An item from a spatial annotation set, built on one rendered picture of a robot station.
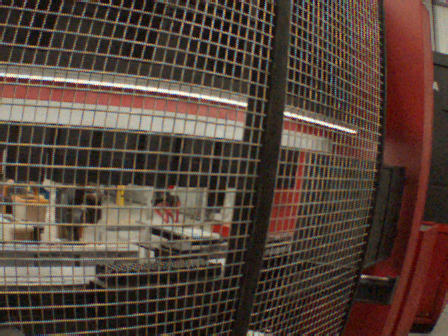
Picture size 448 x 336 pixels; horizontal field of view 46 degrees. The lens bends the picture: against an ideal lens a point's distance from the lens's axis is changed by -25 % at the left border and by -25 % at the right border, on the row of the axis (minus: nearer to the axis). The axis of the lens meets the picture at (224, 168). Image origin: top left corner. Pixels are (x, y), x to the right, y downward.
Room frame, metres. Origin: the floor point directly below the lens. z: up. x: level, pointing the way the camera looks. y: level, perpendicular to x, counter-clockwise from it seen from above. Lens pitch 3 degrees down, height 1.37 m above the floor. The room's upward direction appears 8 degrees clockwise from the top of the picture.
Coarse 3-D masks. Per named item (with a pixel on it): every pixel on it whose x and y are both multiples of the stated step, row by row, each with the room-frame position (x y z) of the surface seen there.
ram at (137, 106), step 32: (0, 96) 1.42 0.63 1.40; (32, 96) 1.54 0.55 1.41; (64, 96) 1.66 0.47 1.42; (96, 96) 1.78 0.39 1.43; (128, 96) 1.91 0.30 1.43; (160, 96) 2.04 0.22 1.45; (192, 96) 2.17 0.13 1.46; (128, 128) 1.94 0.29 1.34; (160, 128) 2.06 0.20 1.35; (192, 128) 2.19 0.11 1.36; (224, 128) 2.34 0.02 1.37; (288, 128) 2.70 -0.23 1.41; (320, 128) 2.95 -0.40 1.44
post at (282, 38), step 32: (288, 0) 1.17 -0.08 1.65; (256, 32) 1.17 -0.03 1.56; (288, 32) 1.18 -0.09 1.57; (256, 64) 1.16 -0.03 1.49; (256, 192) 1.15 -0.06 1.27; (256, 224) 1.15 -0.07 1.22; (256, 256) 1.16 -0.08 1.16; (224, 288) 1.16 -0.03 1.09; (256, 288) 1.18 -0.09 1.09; (224, 320) 1.16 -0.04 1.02
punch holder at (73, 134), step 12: (60, 132) 1.68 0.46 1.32; (72, 132) 1.72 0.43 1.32; (84, 132) 1.76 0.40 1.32; (60, 144) 1.68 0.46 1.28; (72, 144) 1.72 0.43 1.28; (84, 144) 1.77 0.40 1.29; (48, 156) 1.71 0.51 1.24; (60, 156) 1.68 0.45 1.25; (72, 156) 1.73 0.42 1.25; (84, 156) 1.78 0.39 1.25; (48, 168) 1.71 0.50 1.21; (60, 168) 1.69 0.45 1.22; (60, 180) 1.69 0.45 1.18; (72, 180) 1.74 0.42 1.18; (84, 180) 1.78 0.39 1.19
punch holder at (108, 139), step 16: (112, 128) 1.87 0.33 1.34; (96, 144) 1.86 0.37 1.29; (112, 144) 1.88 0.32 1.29; (128, 144) 1.94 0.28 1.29; (96, 160) 1.86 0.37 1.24; (112, 160) 1.89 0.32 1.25; (128, 160) 1.95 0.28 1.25; (96, 176) 1.85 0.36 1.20; (112, 176) 1.89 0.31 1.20; (128, 176) 1.96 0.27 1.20
